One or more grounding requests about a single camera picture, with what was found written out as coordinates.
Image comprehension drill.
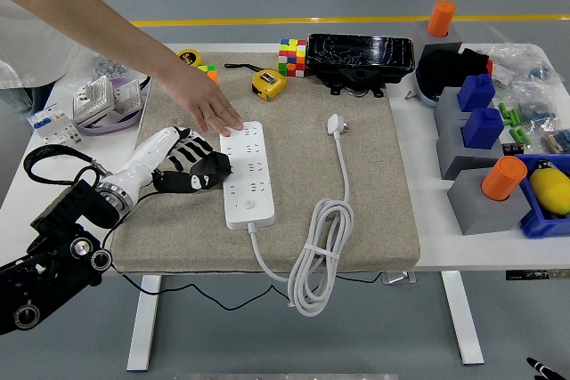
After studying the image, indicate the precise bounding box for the black label strip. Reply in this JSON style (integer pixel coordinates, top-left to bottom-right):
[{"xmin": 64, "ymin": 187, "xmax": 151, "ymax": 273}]
[{"xmin": 505, "ymin": 269, "xmax": 570, "ymax": 281}]

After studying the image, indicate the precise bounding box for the purple tray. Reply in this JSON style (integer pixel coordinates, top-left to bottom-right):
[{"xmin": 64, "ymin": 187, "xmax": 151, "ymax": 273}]
[{"xmin": 82, "ymin": 77, "xmax": 146, "ymax": 136}]

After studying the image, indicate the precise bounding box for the grey-brown mat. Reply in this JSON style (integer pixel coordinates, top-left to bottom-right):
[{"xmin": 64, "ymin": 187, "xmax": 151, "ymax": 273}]
[{"xmin": 110, "ymin": 51, "xmax": 422, "ymax": 274}]

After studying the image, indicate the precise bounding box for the yellow toy fruit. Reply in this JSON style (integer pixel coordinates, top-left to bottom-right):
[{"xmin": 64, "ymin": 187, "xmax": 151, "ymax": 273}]
[{"xmin": 528, "ymin": 158, "xmax": 570, "ymax": 215}]

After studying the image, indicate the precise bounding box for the clear bag of grey screws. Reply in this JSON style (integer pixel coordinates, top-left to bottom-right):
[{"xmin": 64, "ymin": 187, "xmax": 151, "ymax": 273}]
[{"xmin": 86, "ymin": 53, "xmax": 143, "ymax": 83}]

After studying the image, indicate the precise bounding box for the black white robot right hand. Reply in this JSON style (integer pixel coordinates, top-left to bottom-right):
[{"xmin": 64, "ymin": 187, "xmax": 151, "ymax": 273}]
[{"xmin": 526, "ymin": 356, "xmax": 567, "ymax": 380}]

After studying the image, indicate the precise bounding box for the clear bag with white label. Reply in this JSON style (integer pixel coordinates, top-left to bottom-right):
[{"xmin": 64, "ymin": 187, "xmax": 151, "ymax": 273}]
[{"xmin": 487, "ymin": 48, "xmax": 517, "ymax": 87}]

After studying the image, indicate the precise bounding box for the white circuit breaker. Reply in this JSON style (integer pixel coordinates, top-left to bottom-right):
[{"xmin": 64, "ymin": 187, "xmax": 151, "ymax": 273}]
[{"xmin": 26, "ymin": 102, "xmax": 84, "ymax": 158}]

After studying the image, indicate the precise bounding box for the white power cord with plug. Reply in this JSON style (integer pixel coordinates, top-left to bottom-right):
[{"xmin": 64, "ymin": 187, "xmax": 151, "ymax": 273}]
[{"xmin": 247, "ymin": 112, "xmax": 356, "ymax": 319}]

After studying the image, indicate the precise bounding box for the clear bag of blue parts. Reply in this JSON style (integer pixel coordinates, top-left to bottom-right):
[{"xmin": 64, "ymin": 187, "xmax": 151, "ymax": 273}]
[{"xmin": 511, "ymin": 44, "xmax": 565, "ymax": 92}]

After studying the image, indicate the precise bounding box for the thin black adapter cord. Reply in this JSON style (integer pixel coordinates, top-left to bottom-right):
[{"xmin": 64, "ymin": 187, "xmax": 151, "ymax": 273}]
[{"xmin": 101, "ymin": 188, "xmax": 388, "ymax": 311}]

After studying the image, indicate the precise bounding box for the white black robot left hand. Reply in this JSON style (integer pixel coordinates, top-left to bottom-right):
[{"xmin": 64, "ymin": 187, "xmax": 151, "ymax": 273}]
[{"xmin": 98, "ymin": 125, "xmax": 215, "ymax": 197}]

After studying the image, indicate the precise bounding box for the person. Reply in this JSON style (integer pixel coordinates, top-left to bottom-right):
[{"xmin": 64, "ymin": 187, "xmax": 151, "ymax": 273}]
[{"xmin": 0, "ymin": 0, "xmax": 84, "ymax": 115}]

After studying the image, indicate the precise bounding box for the white wall switch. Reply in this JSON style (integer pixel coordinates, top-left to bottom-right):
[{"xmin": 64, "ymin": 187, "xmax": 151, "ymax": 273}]
[{"xmin": 113, "ymin": 79, "xmax": 143, "ymax": 115}]

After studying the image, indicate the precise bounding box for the blue plastic bin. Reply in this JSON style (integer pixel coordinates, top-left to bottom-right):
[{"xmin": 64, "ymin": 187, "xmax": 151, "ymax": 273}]
[{"xmin": 514, "ymin": 152, "xmax": 570, "ymax": 239}]

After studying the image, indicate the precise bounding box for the white table leg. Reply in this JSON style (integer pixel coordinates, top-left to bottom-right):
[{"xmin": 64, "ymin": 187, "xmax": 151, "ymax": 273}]
[
  {"xmin": 440, "ymin": 271, "xmax": 485, "ymax": 366},
  {"xmin": 126, "ymin": 275, "xmax": 161, "ymax": 372}
]

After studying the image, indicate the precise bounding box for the person's hand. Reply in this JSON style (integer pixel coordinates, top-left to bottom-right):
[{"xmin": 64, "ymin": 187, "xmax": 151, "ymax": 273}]
[{"xmin": 154, "ymin": 58, "xmax": 245, "ymax": 138}]

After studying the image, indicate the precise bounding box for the light blue bowl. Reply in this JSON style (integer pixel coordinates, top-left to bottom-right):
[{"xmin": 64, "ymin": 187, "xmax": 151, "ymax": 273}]
[{"xmin": 413, "ymin": 68, "xmax": 440, "ymax": 109}]

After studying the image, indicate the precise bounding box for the black plug adapter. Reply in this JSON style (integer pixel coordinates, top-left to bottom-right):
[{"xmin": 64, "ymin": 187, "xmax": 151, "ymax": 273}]
[{"xmin": 190, "ymin": 150, "xmax": 234, "ymax": 179}]

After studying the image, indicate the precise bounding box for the white power strip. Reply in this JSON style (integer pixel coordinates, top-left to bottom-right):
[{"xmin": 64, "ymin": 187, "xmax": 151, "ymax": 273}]
[{"xmin": 217, "ymin": 120, "xmax": 277, "ymax": 230}]

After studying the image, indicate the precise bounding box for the clear bag of brown parts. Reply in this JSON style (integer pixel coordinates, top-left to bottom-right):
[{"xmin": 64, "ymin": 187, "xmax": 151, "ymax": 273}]
[{"xmin": 540, "ymin": 128, "xmax": 570, "ymax": 155}]

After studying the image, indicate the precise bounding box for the metal bracket under table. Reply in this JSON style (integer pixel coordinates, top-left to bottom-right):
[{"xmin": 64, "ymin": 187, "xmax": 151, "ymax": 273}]
[{"xmin": 381, "ymin": 271, "xmax": 418, "ymax": 286}]

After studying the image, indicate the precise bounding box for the white wall socket stack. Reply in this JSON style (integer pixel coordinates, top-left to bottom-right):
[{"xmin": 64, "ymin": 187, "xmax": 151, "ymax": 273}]
[{"xmin": 72, "ymin": 76, "xmax": 115, "ymax": 127}]

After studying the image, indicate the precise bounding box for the clear bag of dark parts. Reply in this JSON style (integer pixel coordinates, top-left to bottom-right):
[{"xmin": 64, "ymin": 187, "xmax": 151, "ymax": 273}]
[{"xmin": 516, "ymin": 94, "xmax": 560, "ymax": 127}]

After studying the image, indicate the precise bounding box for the yellow tape measure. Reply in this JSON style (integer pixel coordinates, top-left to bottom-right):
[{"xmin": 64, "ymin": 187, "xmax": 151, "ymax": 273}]
[
  {"xmin": 224, "ymin": 61, "xmax": 289, "ymax": 102},
  {"xmin": 138, "ymin": 49, "xmax": 204, "ymax": 90}
]

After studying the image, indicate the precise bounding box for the black device with cracked screen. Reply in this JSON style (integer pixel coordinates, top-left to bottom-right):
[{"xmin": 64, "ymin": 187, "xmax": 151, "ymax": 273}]
[{"xmin": 305, "ymin": 32, "xmax": 415, "ymax": 99}]

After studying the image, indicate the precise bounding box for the black cloth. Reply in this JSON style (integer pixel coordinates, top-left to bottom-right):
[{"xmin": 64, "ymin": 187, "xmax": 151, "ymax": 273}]
[{"xmin": 418, "ymin": 47, "xmax": 493, "ymax": 99}]

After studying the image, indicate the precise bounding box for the orange cylinder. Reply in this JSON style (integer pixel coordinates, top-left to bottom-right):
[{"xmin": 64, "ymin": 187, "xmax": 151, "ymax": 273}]
[
  {"xmin": 479, "ymin": 156, "xmax": 528, "ymax": 201},
  {"xmin": 426, "ymin": 0, "xmax": 457, "ymax": 38}
]

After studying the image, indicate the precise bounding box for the blue block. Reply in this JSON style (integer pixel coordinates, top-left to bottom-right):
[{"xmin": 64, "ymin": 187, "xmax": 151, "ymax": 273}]
[
  {"xmin": 460, "ymin": 107, "xmax": 505, "ymax": 150},
  {"xmin": 457, "ymin": 72, "xmax": 497, "ymax": 113}
]

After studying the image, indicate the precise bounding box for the colourful puzzle cube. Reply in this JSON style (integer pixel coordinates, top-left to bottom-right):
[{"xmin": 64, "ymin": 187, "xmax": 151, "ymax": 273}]
[
  {"xmin": 197, "ymin": 63, "xmax": 219, "ymax": 84},
  {"xmin": 278, "ymin": 37, "xmax": 308, "ymax": 78}
]

